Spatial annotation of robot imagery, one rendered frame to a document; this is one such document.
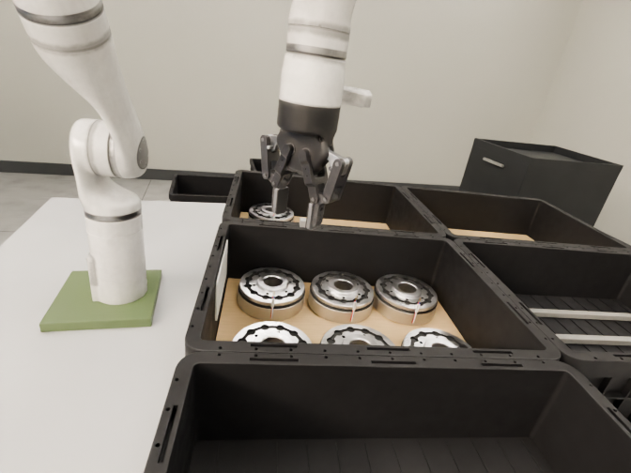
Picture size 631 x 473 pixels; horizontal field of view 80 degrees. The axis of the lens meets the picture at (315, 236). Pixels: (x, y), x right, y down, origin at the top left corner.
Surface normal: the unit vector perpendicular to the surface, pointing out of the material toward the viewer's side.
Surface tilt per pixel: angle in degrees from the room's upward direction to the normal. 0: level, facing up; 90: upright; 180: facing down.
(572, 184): 90
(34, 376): 0
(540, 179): 90
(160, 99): 90
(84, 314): 0
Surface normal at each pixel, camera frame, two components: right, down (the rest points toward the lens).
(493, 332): -0.99, -0.07
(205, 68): 0.24, 0.44
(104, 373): 0.13, -0.90
